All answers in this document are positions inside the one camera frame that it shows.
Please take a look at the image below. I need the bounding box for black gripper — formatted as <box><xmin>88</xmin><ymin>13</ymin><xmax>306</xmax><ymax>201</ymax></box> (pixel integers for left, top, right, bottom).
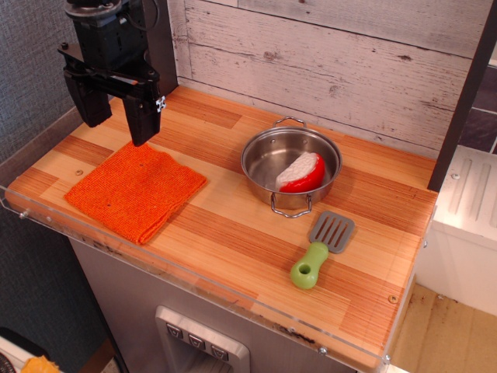
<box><xmin>58</xmin><ymin>10</ymin><xmax>165</xmax><ymax>147</ymax></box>

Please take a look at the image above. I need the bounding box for red white apple slice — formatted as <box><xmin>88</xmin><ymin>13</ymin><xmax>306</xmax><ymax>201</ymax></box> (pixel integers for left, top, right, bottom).
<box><xmin>276</xmin><ymin>152</ymin><xmax>325</xmax><ymax>193</ymax></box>

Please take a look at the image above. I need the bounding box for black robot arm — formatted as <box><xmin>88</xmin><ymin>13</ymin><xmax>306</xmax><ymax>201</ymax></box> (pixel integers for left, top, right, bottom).
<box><xmin>58</xmin><ymin>1</ymin><xmax>165</xmax><ymax>147</ymax></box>

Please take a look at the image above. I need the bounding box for orange knitted cloth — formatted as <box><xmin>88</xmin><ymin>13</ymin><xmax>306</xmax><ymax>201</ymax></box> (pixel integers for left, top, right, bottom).
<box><xmin>64</xmin><ymin>143</ymin><xmax>207</xmax><ymax>245</ymax></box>

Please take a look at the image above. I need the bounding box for stainless steel pot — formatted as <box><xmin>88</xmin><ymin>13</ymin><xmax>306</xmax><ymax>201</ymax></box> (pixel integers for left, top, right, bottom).
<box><xmin>241</xmin><ymin>117</ymin><xmax>342</xmax><ymax>218</ymax></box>

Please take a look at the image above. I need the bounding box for grey toy kitchen cabinet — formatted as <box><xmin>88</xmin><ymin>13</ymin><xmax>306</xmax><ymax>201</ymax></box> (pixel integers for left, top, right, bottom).
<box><xmin>71</xmin><ymin>240</ymin><xmax>352</xmax><ymax>372</ymax></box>

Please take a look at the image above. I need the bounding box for grey green toy spatula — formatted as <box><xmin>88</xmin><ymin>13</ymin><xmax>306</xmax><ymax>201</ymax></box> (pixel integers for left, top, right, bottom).
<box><xmin>290</xmin><ymin>211</ymin><xmax>356</xmax><ymax>290</ymax></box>

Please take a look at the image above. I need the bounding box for silver dispenser button panel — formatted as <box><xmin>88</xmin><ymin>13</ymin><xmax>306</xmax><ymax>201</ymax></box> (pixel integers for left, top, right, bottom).
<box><xmin>155</xmin><ymin>305</ymin><xmax>251</xmax><ymax>372</ymax></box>

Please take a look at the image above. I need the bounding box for yellow black object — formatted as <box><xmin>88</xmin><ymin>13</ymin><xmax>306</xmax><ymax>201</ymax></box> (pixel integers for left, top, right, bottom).
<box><xmin>1</xmin><ymin>351</ymin><xmax>61</xmax><ymax>373</ymax></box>

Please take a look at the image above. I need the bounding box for white cabinet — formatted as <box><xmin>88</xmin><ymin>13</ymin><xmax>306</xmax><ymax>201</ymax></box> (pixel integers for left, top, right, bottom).
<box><xmin>415</xmin><ymin>146</ymin><xmax>496</xmax><ymax>315</ymax></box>

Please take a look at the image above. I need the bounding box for clear acrylic guard rail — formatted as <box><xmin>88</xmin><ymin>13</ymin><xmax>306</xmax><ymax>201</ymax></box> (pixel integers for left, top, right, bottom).
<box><xmin>1</xmin><ymin>99</ymin><xmax>436</xmax><ymax>372</ymax></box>

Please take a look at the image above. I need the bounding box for dark right frame post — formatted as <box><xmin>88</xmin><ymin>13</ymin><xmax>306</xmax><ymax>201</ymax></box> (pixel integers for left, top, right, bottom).
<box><xmin>428</xmin><ymin>0</ymin><xmax>496</xmax><ymax>192</ymax></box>

